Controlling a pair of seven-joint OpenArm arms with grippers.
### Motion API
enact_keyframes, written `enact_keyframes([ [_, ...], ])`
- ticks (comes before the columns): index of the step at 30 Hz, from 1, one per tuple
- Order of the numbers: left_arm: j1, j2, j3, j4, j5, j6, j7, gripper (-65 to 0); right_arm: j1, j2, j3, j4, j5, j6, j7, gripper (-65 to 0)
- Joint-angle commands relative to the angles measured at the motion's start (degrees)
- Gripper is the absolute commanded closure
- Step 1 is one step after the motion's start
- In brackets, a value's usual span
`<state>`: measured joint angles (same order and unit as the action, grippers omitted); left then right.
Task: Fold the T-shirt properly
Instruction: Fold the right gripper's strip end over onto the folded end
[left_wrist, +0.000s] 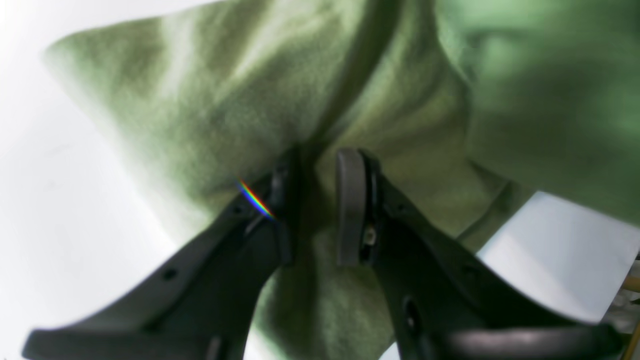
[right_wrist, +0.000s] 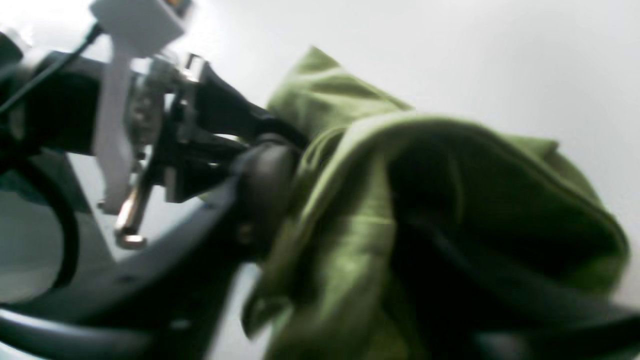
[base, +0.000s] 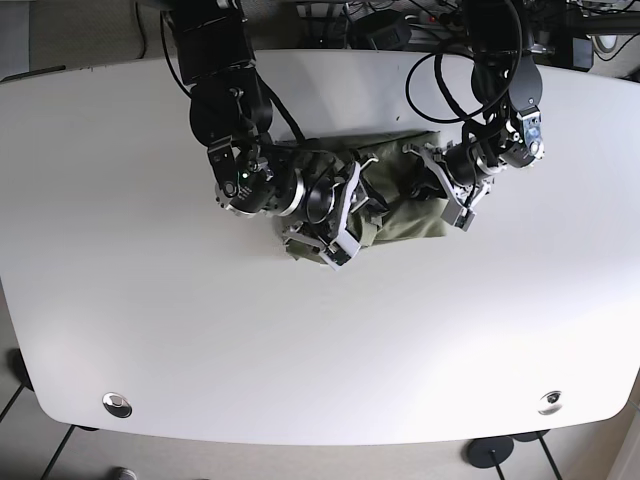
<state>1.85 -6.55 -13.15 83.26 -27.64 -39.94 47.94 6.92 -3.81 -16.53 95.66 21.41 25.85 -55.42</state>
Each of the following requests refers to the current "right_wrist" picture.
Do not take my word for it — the olive green T-shirt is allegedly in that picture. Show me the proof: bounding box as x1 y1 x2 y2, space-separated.
242 47 630 360

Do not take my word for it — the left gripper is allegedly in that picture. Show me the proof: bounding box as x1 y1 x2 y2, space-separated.
1 30 309 250

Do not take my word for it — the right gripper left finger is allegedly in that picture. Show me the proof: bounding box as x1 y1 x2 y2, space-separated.
1 141 300 360

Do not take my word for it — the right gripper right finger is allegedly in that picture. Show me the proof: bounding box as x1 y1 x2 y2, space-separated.
400 210 639 360

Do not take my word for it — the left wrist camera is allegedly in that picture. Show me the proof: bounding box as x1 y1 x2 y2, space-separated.
89 0 195 59

